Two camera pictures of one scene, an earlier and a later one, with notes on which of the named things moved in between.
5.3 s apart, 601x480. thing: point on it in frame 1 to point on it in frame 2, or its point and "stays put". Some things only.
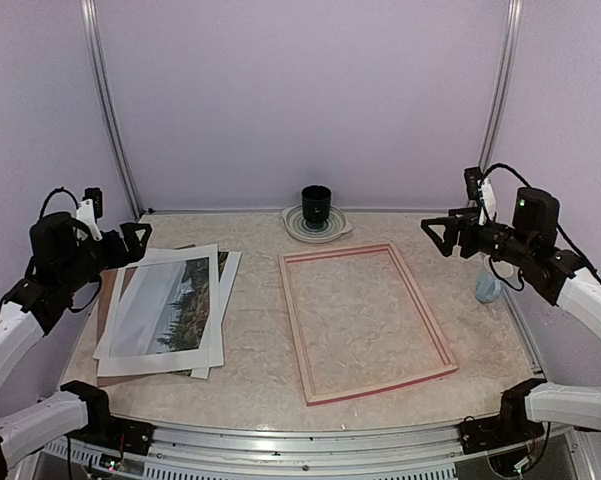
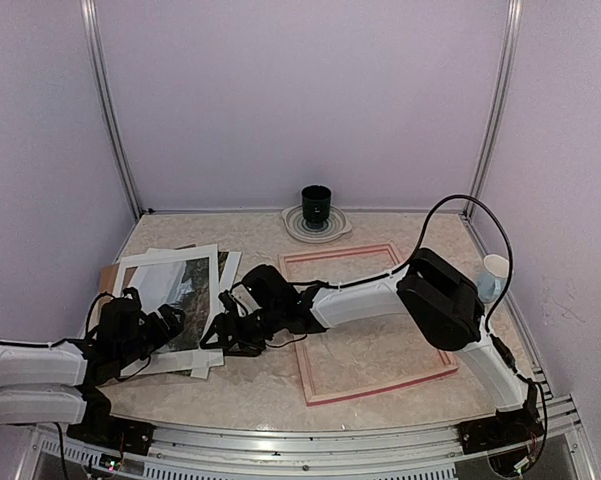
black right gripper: (469, 224) to (222, 323)
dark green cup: (316, 200) stays put
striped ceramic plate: (315, 233) stays put
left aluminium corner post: (93, 28) stays put
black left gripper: (133, 251) to (174, 327)
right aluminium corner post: (503, 81) stays put
